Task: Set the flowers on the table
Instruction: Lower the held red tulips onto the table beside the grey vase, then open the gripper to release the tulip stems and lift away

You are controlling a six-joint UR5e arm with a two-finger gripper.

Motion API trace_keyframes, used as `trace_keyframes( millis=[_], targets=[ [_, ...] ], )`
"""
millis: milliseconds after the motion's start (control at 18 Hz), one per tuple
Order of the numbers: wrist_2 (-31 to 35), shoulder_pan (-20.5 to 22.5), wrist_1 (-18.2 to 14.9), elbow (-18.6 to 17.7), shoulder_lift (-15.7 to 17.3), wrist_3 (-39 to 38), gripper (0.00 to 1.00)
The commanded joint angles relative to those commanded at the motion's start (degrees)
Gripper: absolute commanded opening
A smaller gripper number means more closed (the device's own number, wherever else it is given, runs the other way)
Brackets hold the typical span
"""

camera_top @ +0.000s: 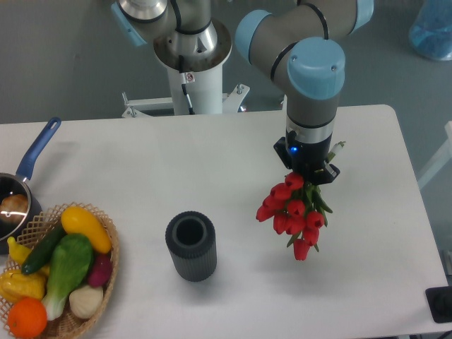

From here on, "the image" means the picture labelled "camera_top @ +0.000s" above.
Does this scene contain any yellow squash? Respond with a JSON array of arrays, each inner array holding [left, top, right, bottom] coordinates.
[[61, 206, 112, 254]]

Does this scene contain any dark green cucumber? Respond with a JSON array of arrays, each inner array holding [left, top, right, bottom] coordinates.
[[21, 223, 66, 275]]

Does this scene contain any yellow banana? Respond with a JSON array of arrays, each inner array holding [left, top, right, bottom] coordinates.
[[7, 237, 32, 266]]

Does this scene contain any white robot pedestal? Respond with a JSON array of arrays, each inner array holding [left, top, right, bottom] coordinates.
[[121, 66, 251, 118]]

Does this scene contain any black device at edge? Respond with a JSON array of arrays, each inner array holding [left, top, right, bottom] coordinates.
[[425, 286, 452, 323]]

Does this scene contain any green bok choy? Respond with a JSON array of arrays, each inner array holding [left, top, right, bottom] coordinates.
[[42, 234, 93, 321]]

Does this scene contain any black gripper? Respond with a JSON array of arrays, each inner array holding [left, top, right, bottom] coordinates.
[[273, 137, 340, 185]]

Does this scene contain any red tulip bouquet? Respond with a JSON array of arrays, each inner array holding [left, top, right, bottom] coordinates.
[[255, 140, 347, 262]]

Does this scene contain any brown bread roll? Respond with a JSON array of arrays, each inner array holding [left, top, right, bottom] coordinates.
[[1, 194, 28, 225]]

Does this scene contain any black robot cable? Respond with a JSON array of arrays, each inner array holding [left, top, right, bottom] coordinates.
[[178, 55, 196, 115]]

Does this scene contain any orange fruit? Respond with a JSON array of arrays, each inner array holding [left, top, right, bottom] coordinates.
[[7, 297, 47, 338]]

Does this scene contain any white frame at right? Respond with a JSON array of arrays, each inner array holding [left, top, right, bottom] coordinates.
[[417, 121, 451, 190]]

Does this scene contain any dark grey ribbed vase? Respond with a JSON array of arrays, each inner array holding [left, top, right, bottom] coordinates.
[[165, 211, 217, 282]]

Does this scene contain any white garlic bulb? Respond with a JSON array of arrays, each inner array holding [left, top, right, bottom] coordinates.
[[69, 285, 103, 319]]

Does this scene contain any yellow bell pepper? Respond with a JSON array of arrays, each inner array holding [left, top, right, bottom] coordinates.
[[1, 269, 47, 304]]

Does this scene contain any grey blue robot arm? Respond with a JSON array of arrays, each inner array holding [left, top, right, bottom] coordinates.
[[112, 1, 374, 185]]

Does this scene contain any purple red radish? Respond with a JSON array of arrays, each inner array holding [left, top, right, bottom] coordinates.
[[87, 254, 112, 287]]

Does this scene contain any blue handled saucepan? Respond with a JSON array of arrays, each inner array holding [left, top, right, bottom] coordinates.
[[1, 117, 61, 255]]

